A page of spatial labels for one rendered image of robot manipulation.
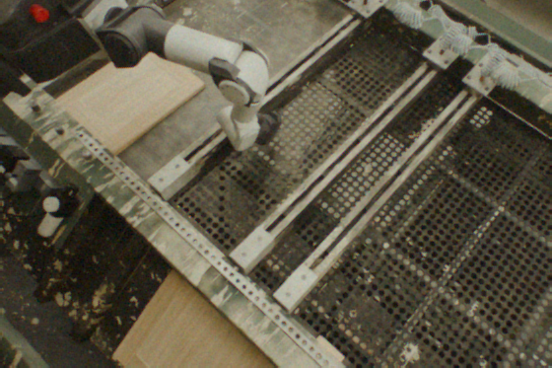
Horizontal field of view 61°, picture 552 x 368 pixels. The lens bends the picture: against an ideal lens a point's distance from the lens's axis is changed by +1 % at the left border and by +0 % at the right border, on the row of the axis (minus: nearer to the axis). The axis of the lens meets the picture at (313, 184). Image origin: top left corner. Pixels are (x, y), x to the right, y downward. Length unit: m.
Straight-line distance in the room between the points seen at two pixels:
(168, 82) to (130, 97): 0.14
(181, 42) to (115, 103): 0.66
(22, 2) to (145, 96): 0.65
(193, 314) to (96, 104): 0.80
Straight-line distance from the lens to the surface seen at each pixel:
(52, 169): 1.71
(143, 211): 1.51
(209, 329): 1.70
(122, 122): 1.73
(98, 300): 1.90
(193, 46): 1.17
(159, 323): 1.80
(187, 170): 1.52
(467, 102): 1.77
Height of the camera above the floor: 1.46
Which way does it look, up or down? 10 degrees down
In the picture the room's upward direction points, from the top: 36 degrees clockwise
